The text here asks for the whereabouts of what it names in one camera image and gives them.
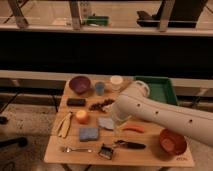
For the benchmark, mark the grey towel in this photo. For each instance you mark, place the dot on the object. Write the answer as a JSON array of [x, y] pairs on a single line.
[[106, 123]]

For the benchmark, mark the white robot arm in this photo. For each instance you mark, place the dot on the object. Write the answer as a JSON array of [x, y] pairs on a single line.
[[134, 101]]

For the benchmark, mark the blue plastic cup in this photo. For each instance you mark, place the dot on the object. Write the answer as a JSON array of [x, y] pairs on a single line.
[[100, 88]]

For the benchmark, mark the white plastic cup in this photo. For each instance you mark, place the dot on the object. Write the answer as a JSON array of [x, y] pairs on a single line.
[[116, 82]]

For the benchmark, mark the bunch of red grapes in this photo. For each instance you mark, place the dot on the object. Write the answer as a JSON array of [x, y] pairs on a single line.
[[99, 106]]

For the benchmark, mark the purple bowl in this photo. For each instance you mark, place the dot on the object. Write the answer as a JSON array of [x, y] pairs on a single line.
[[80, 84]]

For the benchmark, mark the black rectangular block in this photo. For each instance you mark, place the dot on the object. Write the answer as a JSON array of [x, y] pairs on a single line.
[[76, 102]]

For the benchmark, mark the orange apple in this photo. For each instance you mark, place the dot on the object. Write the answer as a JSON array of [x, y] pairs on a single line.
[[82, 117]]

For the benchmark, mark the orange carrot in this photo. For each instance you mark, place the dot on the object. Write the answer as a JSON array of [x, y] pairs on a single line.
[[135, 128]]

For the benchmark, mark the blue sponge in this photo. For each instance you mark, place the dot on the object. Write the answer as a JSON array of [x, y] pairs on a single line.
[[88, 134]]

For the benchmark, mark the green plastic tray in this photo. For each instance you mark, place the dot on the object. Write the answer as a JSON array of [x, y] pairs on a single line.
[[161, 89]]

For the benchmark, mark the banana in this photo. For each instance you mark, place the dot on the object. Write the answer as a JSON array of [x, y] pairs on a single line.
[[64, 125]]

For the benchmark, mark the black binder clip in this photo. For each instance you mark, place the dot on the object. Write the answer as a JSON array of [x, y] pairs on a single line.
[[106, 152]]

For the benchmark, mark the green box on shelf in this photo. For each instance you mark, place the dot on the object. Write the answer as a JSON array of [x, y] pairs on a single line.
[[96, 20]]

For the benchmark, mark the metal spoon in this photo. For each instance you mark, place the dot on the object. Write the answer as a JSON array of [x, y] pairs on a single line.
[[69, 149]]

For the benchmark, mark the orange bowl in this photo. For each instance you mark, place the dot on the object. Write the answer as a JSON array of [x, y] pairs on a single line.
[[173, 143]]

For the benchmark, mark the black office chair base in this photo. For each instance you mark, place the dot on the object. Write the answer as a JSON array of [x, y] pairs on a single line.
[[20, 141]]

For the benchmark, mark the black object on shelf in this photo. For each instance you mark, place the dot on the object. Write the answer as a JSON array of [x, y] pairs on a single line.
[[185, 14]]

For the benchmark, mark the black handled peeler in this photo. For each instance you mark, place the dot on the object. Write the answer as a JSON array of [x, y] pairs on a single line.
[[129, 145]]

